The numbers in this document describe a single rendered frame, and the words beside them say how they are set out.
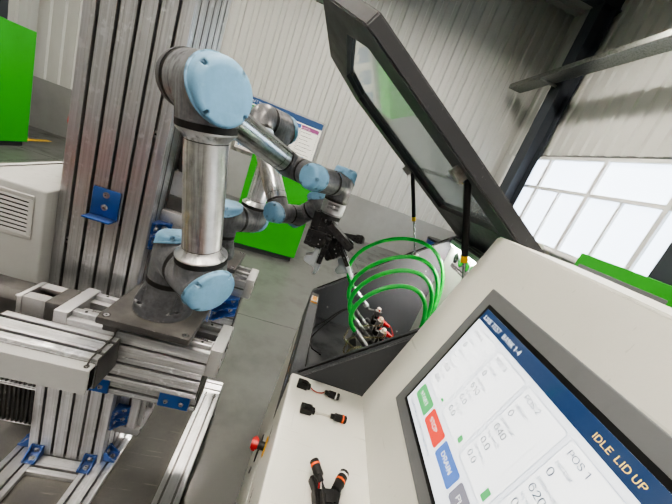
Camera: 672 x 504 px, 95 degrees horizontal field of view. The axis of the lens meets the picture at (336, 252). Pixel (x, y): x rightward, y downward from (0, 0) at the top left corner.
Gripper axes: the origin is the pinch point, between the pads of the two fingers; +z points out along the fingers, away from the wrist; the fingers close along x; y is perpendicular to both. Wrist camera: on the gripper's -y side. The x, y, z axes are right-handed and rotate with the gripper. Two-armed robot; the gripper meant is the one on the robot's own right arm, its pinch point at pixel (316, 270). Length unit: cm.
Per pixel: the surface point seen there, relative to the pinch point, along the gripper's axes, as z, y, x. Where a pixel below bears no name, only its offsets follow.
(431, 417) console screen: 2, -30, 50
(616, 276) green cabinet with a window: -31, -264, -175
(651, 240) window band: -86, -393, -295
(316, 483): 22, -13, 54
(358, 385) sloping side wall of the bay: 20.8, -22.8, 23.0
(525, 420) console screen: -12, -33, 63
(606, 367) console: -25, -37, 65
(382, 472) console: 19, -26, 50
